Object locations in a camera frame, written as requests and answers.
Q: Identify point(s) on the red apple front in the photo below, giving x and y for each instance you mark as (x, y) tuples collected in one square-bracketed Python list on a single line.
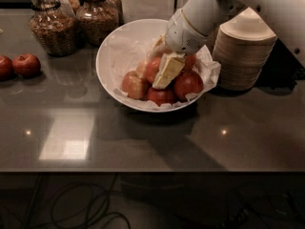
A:
[(160, 97)]

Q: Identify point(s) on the red apple at edge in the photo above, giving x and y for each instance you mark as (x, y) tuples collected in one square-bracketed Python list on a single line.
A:
[(6, 69)]

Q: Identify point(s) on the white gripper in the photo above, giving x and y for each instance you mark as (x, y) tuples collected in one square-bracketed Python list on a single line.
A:
[(181, 35)]

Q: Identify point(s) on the large white bowl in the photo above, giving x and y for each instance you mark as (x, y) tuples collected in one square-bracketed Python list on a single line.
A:
[(134, 30)]

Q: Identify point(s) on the red apple top right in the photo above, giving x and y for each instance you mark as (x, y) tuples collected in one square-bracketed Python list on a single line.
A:
[(189, 62)]

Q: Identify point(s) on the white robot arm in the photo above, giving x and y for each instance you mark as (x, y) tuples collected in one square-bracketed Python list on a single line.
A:
[(286, 18)]

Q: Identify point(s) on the glass cereal jar right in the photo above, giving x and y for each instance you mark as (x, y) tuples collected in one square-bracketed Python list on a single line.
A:
[(97, 19)]

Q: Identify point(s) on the glass cereal jar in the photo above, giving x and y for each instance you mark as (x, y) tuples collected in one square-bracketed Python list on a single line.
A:
[(53, 29), (97, 19)]

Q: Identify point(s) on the glass cereal jar left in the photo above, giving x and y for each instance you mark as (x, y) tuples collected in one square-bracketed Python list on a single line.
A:
[(53, 29)]

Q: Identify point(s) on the yellow red apple left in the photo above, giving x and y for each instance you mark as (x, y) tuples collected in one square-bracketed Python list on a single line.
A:
[(134, 86)]

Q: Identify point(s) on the front stack paper bowls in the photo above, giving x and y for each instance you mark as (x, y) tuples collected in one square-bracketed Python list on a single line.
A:
[(242, 47)]

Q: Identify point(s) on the red apple on table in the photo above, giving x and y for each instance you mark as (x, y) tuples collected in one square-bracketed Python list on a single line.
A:
[(27, 65)]

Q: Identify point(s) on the pale apple behind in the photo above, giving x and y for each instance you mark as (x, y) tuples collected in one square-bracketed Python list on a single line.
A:
[(141, 69)]

